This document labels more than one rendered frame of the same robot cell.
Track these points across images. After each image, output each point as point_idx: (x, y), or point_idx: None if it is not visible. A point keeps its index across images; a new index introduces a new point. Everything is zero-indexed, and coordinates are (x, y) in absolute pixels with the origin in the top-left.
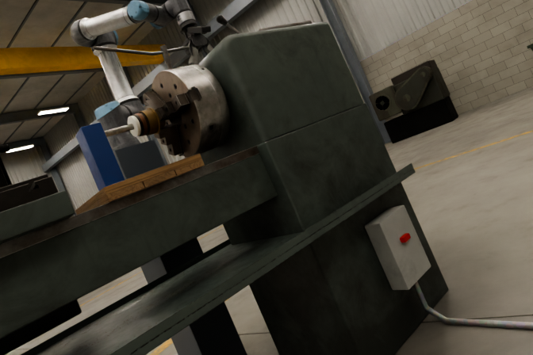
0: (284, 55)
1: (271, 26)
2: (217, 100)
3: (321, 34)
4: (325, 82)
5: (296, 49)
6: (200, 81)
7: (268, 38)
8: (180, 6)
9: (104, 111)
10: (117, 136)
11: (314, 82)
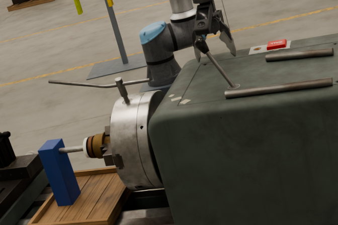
0: (236, 145)
1: (246, 89)
2: (143, 170)
3: (332, 114)
4: (304, 184)
5: (263, 137)
6: (128, 147)
7: (216, 122)
8: None
9: (142, 40)
10: (151, 70)
11: (280, 183)
